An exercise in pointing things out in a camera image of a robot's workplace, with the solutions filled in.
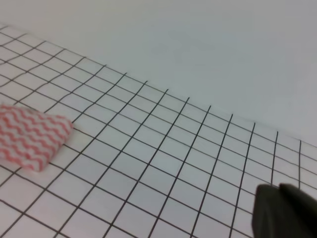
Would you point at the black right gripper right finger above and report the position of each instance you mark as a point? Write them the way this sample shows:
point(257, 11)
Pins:
point(303, 204)

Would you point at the pink wavy striped towel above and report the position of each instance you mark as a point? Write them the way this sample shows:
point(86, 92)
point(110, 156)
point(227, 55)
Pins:
point(29, 138)

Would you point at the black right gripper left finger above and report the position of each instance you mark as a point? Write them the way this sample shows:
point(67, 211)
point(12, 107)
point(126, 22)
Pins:
point(273, 216)

